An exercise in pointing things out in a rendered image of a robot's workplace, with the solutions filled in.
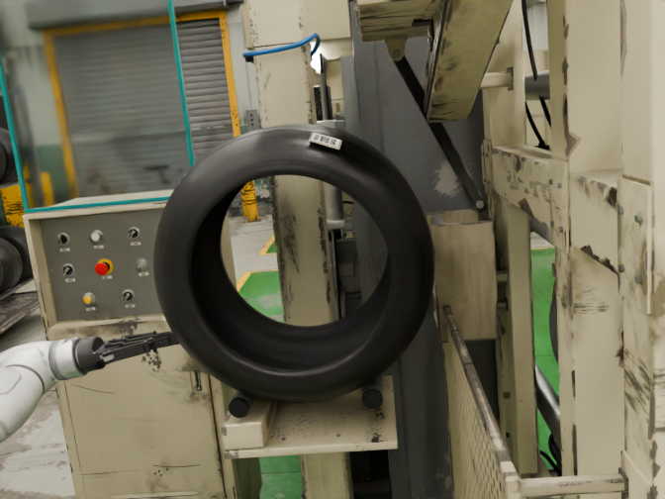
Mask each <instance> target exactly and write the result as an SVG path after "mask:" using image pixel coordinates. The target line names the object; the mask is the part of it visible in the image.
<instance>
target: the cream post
mask: <svg viewBox="0 0 665 499"><path fill-rule="evenodd" d="M247 7H248V16H249V24H250V32H249V33H250V34H251V41H252V47H253V49H252V50H253V51H255V50H266V49H272V48H278V47H282V46H287V45H291V44H294V43H297V42H299V41H301V40H303V39H304V38H306V37H307V36H308V35H309V34H308V24H307V14H306V4H305V0H247ZM253 58H254V62H253V64H254V67H255V76H256V85H257V93H258V102H259V111H260V119H261V128H262V129H264V128H269V127H274V126H279V125H287V124H312V125H317V114H316V104H315V94H314V84H313V74H312V65H311V55H310V47H309V43H306V44H305V45H303V46H301V47H298V48H295V49H291V50H284V51H281V52H275V53H269V54H263V55H257V56H254V57H253ZM267 178H268V186H269V196H270V205H271V214H272V223H273V231H274V240H275V245H276V256H277V265H278V274H279V283H280V291H281V300H282V309H283V317H284V324H289V325H294V326H317V325H323V324H327V323H331V322H334V321H336V314H335V304H334V294H333V275H332V265H331V255H330V245H329V235H328V225H327V215H326V204H325V194H324V184H323V182H322V181H321V180H318V179H315V178H311V177H306V176H299V175H275V176H268V177H267ZM298 456H299V457H300V463H301V472H302V481H303V489H304V494H305V497H306V499H354V495H353V485H352V476H351V468H350V454H349V451H346V452H330V453H313V454H298Z"/></svg>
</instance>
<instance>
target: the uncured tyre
mask: <svg viewBox="0 0 665 499"><path fill-rule="evenodd" d="M312 132H314V133H318V134H321V135H325V136H329V137H332V138H336V139H340V140H342V142H341V145H340V148H339V150H338V149H334V148H330V147H327V146H323V145H320V144H316V143H312V142H309V138H310V136H311V134H312ZM275 175H299V176H306V177H311V178H315V179H318V180H321V181H323V182H326V183H328V184H330V185H332V186H334V187H336V188H338V189H340V190H342V191H343V192H345V193H346V194H348V195H349V196H350V197H352V198H353V199H354V200H355V201H357V202H358V203H359V204H360V205H361V206H362V207H363V208H364V209H365V210H366V211H367V213H368V214H369V215H370V216H371V218H372V219H373V220H374V222H375V223H376V225H377V227H378V228H379V230H380V232H381V234H382V236H383V238H384V241H385V243H386V246H387V249H388V253H387V260H386V265H385V268H384V271H383V274H382V277H381V279H380V281H379V283H378V285H377V287H376V288H375V290H374V291H373V293H372V294H371V295H370V296H369V298H368V299H367V300H366V301H365V302H364V303H363V304H362V305H361V306H360V307H358V308H357V309H356V310H355V311H353V312H352V313H350V314H349V315H347V316H345V317H343V318H341V319H339V320H336V321H334V322H331V323H327V324H323V325H317V326H294V325H289V324H284V323H281V322H278V321H275V320H273V319H270V318H268V317H266V316H265V315H263V314H261V313H260V312H258V311H257V310H255V309H254V308H253V307H251V306H250V305H249V304H248V303H247V302H246V301H245V300H244V299H243V298H242V297H241V296H240V295H239V293H238V292H237V290H236V289H235V287H234V286H233V284H232V282H231V280H230V278H229V276H228V274H227V271H226V268H225V265H224V261H223V255H222V230H223V224H224V221H225V218H226V215H227V212H228V210H229V208H230V206H231V204H232V202H233V201H234V199H235V198H236V196H237V195H238V193H239V192H240V191H241V190H242V189H243V188H244V187H245V186H246V184H247V183H248V182H250V181H253V180H256V179H259V178H263V177H268V176H275ZM434 273H435V261H434V249H433V242H432V237H431V233H430V229H429V226H428V221H427V218H426V216H425V213H424V211H423V209H422V207H421V205H420V203H419V201H418V199H417V197H416V195H415V193H414V191H413V189H412V187H411V186H410V184H409V182H408V181H407V179H406V178H405V177H404V175H403V174H402V173H401V171H400V170H399V169H398V168H397V167H396V166H395V165H394V164H393V162H392V161H391V160H390V159H388V158H387V157H386V156H385V155H384V154H383V153H382V152H380V151H379V150H377V149H376V148H375V147H373V146H372V145H370V144H368V143H367V142H365V141H363V140H362V139H360V138H358V137H356V136H353V135H351V134H349V133H346V132H343V131H341V130H337V129H334V128H330V127H325V126H320V125H312V124H287V125H279V126H274V127H269V128H264V129H259V130H255V131H251V132H248V133H245V134H242V135H239V136H237V137H235V138H232V139H230V140H228V141H226V142H224V143H222V144H221V145H219V146H217V147H216V148H214V149H213V150H211V151H209V152H208V153H207V154H205V155H204V156H203V157H202V158H200V159H199V160H198V161H197V162H196V163H195V164H194V165H193V166H192V167H191V168H190V169H189V170H188V173H187V174H186V175H185V177H184V178H183V179H182V180H181V182H180V183H179V184H178V186H177V187H175V188H174V190H173V192H172V193H171V195H170V197H169V199H168V201H167V203H166V205H165V207H164V210H163V212H162V215H161V218H160V221H159V224H158V228H157V232H156V238H155V244H154V252H153V274H154V283H155V289H156V293H157V297H158V301H159V304H160V307H161V310H162V313H163V315H164V318H165V320H166V322H167V324H168V326H169V328H170V330H171V331H172V333H173V335H174V336H175V338H176V340H177V341H178V342H179V343H180V344H181V346H182V347H183V348H184V349H185V351H186V352H187V353H188V354H189V355H190V356H191V357H192V358H193V359H194V360H195V361H196V362H197V363H198V364H199V365H200V366H201V367H202V368H203V369H204V370H206V371H207V372H208V373H210V374H211V375H212V376H214V377H215V378H217V379H218V380H220V381H221V382H223V383H225V384H226V385H228V386H230V387H231V388H233V389H235V390H237V391H240V392H242V393H245V394H247V395H250V396H253V397H257V398H260V399H265V400H269V401H275V402H284V403H309V402H318V401H324V400H328V399H332V398H335V397H338V396H341V395H344V394H347V393H349V392H352V391H354V390H356V389H358V388H360V387H362V386H364V385H366V384H367V383H369V382H371V381H372V380H374V379H375V378H377V377H378V376H379V375H381V374H382V373H383V372H384V371H386V370H387V369H388V368H389V367H390V366H391V365H392V364H393V363H394V362H395V361H396V360H397V359H398V358H399V357H400V356H401V355H402V354H403V352H404V351H405V350H406V349H407V348H408V346H409V345H410V343H411V342H412V341H413V339H414V338H415V336H416V334H417V333H418V331H419V329H420V327H421V325H422V323H423V321H424V319H425V316H426V314H427V311H428V306H429V303H430V299H431V295H432V290H433V285H434Z"/></svg>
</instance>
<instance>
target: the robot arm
mask: <svg viewBox="0 0 665 499"><path fill-rule="evenodd" d="M175 345H180V343H179V342H178V341H177V340H176V338H175V336H174V335H173V333H172V331H168V332H163V333H157V331H154V332H152V333H144V334H136V335H122V336H121V339H112V340H109V341H108V342H107V343H105V342H104V341H103V340H102V339H101V338H100V337H97V336H95V337H90V338H85V339H83V338H81V337H75V338H70V339H65V340H58V341H53V342H50V341H39V342H32V343H27V344H23V345H19V346H15V347H12V348H10V349H6V350H4V351H2V352H0V443H2V442H4V441H6V440H7V439H9V438H10V437H11V436H12V435H13V434H14V433H16V432H17V431H18V430H19V429H20V428H21V427H23V426H24V424H25V423H26V422H27V421H28V420H29V418H30V417H31V416H32V414H33V413H34V411H35V409H36V408H37V406H38V404H39V401H40V399H41V397H42V396H43V395H44V394H45V393H46V392H47V391H48V390H50V389H51V388H52V387H54V386H55V384H56V383H57V382H58V381H61V380H67V379H70V378H75V377H81V376H85V375H86V374H88V372H89V371H94V370H99V369H103V368H104V367H105V366H106V364H109V363H112V362H115V361H118V360H122V359H125V358H129V357H133V356H137V355H141V354H144V353H149V352H150V350H151V349H152V350H153V352H157V349H160V348H165V347H170V346H175Z"/></svg>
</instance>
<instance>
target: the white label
mask: <svg viewBox="0 0 665 499"><path fill-rule="evenodd" d="M309 142H312V143H316V144H320V145H323V146H327V147H330V148H334V149H338V150H339V148H340V145H341V142H342V140H340V139H336V138H332V137H329V136H325V135H321V134H318V133H314V132H312V134H311V136H310V138H309Z"/></svg>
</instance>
